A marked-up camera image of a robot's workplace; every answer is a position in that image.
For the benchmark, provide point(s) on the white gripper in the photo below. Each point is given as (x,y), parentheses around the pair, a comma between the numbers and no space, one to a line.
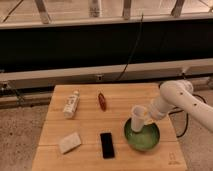
(157,110)

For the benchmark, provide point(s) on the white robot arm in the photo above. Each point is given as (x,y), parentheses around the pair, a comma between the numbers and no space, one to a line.
(180,94)

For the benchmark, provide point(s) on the red-brown elongated object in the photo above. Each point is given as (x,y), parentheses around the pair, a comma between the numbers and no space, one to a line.
(102,101)

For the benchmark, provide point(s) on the black rectangular block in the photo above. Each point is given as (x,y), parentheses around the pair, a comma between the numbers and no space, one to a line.
(107,145)

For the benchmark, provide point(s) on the white plastic bottle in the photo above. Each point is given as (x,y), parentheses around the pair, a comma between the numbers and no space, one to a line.
(71,105)

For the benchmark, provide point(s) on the beige sponge block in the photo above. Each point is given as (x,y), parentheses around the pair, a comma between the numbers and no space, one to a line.
(69,142)

